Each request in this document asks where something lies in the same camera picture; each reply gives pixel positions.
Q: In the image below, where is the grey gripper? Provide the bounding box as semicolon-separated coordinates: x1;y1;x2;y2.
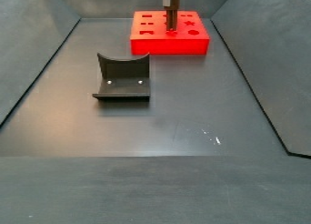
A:
163;0;180;31

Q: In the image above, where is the red foam shape-sorter block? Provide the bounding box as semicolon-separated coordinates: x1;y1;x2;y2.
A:
129;11;209;55

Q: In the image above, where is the dark grey curved holder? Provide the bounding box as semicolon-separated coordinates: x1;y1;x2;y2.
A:
92;54;151;100

